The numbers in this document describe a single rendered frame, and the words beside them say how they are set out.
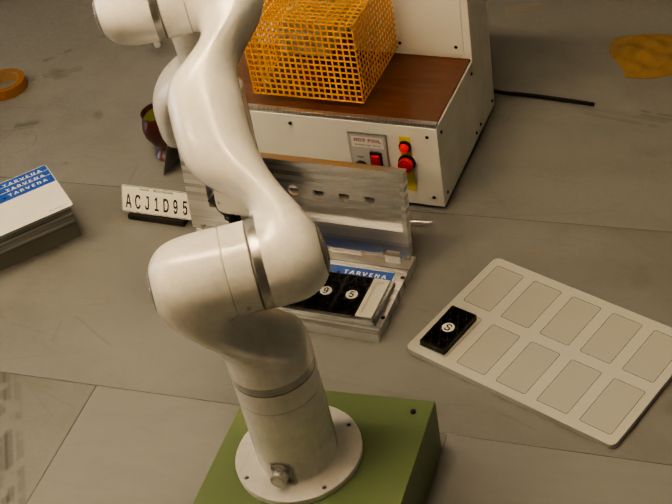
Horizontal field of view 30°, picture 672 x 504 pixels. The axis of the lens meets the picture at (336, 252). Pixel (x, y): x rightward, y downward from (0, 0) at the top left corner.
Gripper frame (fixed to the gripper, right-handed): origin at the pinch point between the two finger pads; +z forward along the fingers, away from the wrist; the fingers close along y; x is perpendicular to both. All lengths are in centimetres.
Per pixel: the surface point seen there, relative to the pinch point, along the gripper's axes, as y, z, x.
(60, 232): -42.3, 5.8, -2.4
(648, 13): 54, 9, 97
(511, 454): 57, 8, -34
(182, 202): -20.2, 4.0, 9.1
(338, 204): 15.8, -4.3, 4.8
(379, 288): 26.0, 5.1, -5.3
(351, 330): 24.2, 6.2, -15.4
